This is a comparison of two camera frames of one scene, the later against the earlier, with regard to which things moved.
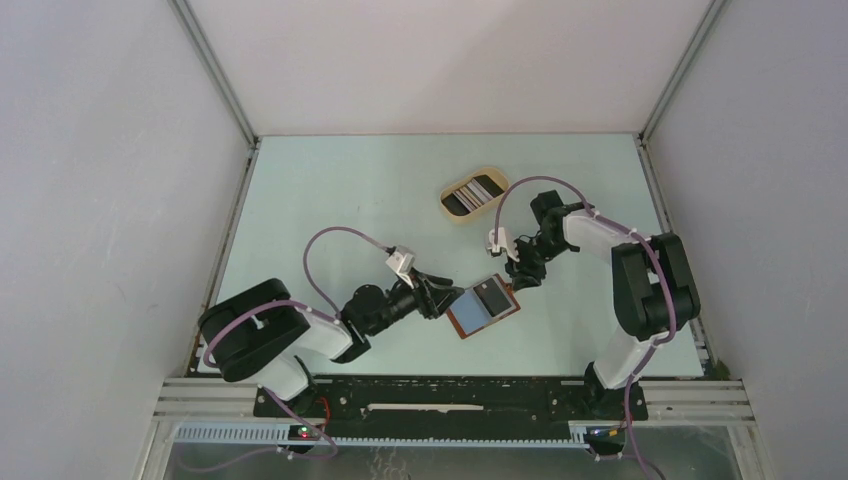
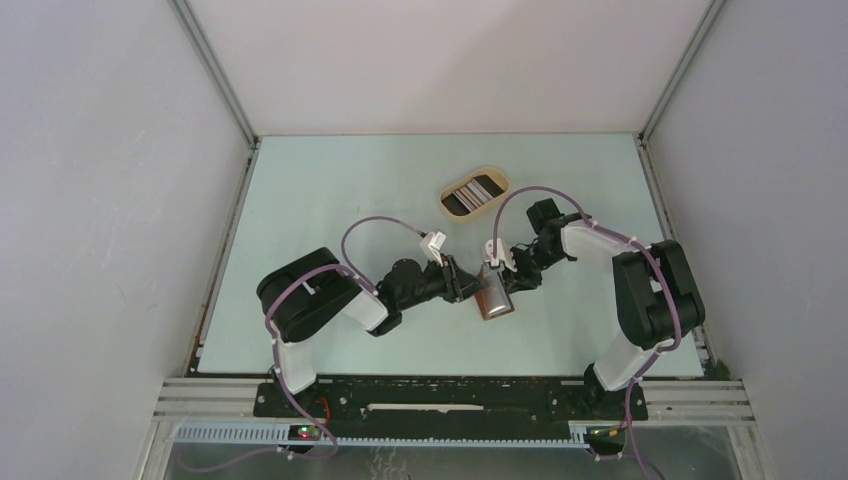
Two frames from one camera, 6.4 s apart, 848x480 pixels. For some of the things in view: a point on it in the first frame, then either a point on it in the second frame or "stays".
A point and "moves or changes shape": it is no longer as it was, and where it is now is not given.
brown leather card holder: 482,304 moves or changes shape
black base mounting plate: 447,401 stays
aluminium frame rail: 725,400 stays
